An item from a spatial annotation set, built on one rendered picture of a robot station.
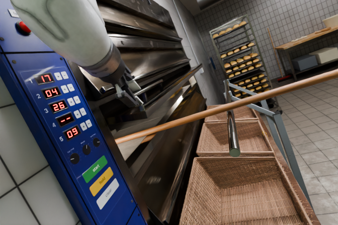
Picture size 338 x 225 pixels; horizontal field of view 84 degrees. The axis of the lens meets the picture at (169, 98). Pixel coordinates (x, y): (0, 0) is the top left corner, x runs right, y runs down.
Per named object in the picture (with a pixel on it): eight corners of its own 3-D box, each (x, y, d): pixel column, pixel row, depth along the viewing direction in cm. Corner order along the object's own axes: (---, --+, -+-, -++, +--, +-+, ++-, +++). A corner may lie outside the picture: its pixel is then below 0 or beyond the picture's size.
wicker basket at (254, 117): (213, 146, 187) (203, 121, 183) (214, 125, 240) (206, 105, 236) (264, 133, 172) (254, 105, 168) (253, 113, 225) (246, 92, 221)
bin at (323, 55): (321, 64, 429) (318, 53, 426) (311, 62, 476) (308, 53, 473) (340, 57, 418) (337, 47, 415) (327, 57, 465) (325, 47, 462)
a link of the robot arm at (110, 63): (72, 72, 39) (89, 84, 44) (113, 59, 38) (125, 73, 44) (71, 38, 43) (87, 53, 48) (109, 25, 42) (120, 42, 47)
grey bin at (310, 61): (300, 71, 444) (297, 61, 441) (292, 68, 491) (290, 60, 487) (318, 65, 432) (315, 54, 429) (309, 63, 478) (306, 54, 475)
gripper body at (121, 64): (89, 52, 48) (107, 71, 56) (91, 82, 44) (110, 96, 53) (117, 43, 47) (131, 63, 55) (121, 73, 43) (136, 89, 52)
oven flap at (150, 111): (147, 118, 59) (95, 126, 65) (202, 66, 226) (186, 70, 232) (145, 111, 59) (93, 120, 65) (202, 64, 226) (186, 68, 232)
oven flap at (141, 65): (98, 100, 62) (57, 54, 62) (188, 62, 229) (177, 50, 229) (105, 91, 61) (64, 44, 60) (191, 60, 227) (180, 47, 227)
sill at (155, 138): (119, 182, 68) (115, 172, 68) (192, 86, 236) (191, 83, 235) (133, 178, 66) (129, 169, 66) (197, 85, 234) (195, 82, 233)
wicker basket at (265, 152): (208, 187, 133) (194, 152, 129) (212, 147, 186) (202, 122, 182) (283, 174, 117) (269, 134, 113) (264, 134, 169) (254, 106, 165)
